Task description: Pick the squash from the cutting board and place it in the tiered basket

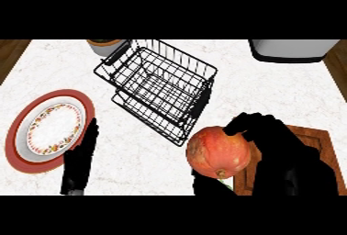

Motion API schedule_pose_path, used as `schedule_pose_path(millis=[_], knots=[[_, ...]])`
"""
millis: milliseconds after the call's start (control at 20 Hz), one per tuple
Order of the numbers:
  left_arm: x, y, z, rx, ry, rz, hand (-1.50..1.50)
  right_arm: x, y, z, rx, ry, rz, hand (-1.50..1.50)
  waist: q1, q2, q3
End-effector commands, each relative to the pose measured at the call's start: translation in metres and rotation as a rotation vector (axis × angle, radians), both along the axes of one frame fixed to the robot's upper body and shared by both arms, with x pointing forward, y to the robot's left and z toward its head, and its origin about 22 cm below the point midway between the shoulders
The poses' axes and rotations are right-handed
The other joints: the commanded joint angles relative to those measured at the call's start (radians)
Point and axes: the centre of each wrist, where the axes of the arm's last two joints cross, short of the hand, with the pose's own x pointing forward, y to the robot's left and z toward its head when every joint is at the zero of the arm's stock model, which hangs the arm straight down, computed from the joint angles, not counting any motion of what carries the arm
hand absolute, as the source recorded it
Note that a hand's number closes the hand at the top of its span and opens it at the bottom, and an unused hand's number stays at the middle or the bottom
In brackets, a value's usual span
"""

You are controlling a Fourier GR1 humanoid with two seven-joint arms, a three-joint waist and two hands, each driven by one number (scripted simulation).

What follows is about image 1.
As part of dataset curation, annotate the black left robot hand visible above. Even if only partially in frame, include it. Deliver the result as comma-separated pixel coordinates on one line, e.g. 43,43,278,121
59,117,101,196

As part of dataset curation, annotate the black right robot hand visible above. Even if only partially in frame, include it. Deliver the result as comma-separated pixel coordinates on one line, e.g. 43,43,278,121
191,112,340,196

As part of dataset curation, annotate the brown wooden cutting board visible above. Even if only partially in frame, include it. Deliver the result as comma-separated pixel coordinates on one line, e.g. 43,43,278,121
232,124,347,196

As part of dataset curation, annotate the white plate with floral rim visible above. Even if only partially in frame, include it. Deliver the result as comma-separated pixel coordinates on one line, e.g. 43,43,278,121
15,95,90,163

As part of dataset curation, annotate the round red placemat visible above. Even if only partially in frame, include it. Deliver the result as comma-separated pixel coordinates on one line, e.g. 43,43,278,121
5,88,96,175

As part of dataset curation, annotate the white appliance with black base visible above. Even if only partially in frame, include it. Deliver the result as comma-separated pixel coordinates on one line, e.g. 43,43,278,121
247,39,341,64

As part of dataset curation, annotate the grey pot with brown rim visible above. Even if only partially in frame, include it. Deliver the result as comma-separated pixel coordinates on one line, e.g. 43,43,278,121
86,39,130,58

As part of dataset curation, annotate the black wire tiered basket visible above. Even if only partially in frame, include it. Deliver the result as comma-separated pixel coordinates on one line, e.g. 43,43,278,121
92,39,220,148

